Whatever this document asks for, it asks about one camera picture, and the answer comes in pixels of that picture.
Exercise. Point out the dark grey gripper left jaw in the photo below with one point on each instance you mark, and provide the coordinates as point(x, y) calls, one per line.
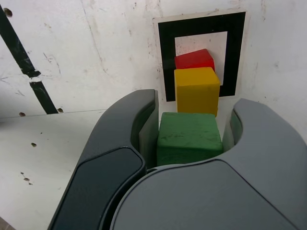
point(103, 167)

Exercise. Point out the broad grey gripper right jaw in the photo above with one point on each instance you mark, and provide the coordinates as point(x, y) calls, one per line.
point(216, 196)

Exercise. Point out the green cube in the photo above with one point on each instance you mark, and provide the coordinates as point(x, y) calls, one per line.
point(189, 136)

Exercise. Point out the yellow cube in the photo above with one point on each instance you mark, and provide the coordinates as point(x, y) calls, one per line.
point(196, 95)

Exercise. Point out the red cube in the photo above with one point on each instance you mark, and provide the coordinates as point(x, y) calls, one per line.
point(194, 61)

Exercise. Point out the black tape square outline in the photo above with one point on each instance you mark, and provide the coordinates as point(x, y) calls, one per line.
point(168, 48)

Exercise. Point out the black tape strip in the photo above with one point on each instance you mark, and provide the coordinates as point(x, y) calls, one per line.
point(16, 48)

